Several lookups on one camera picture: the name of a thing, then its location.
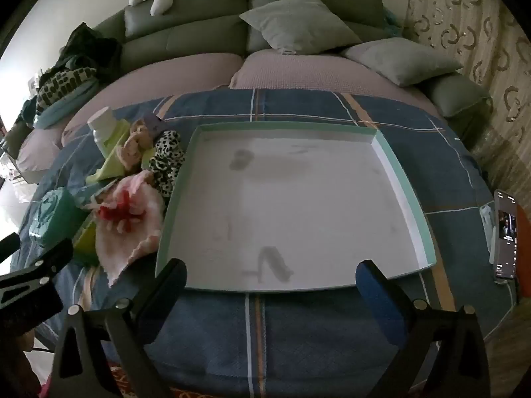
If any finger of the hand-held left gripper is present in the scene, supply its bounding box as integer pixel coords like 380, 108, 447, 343
0, 238, 74, 299
0, 233, 21, 263

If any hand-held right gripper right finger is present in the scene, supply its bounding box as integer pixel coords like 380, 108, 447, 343
356, 260, 498, 398

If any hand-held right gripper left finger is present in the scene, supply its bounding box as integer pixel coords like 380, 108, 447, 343
47, 258, 188, 398

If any yellow green sponge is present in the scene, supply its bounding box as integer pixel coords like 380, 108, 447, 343
74, 220, 100, 258

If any pink zigzag washcloth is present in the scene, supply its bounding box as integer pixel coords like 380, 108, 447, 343
95, 170, 167, 288

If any blue face mask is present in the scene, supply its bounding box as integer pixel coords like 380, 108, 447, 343
71, 181, 121, 210

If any light green cloth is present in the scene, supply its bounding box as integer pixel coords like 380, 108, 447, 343
85, 149, 127, 184

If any white tray with green rim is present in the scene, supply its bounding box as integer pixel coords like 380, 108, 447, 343
157, 122, 437, 293

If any leopard print scrunchie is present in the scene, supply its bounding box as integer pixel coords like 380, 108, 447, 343
148, 130, 186, 198

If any teal embossed box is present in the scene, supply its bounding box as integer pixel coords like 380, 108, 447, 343
29, 188, 89, 246

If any blue plaid blanket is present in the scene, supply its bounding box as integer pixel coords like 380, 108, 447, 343
10, 89, 519, 394

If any red patterned cloth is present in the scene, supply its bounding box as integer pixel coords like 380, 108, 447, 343
106, 371, 208, 398

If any white phone holder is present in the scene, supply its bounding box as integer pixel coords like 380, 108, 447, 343
480, 203, 498, 264

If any white bottle with green label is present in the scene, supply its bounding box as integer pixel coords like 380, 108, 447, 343
87, 107, 130, 156

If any black smartphone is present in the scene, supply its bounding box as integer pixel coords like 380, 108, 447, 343
493, 189, 520, 281

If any black and white patterned cloth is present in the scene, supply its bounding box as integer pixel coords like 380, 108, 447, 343
35, 66, 98, 110

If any pile of clothes on sofa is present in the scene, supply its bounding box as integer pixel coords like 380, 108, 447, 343
58, 23, 123, 76

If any light grey square pillow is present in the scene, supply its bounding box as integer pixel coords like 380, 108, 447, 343
240, 0, 362, 55
340, 37, 463, 88

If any grey green sofa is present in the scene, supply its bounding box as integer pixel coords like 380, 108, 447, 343
17, 0, 494, 175

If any beige patterned curtain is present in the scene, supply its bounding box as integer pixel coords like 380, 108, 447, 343
404, 0, 531, 225

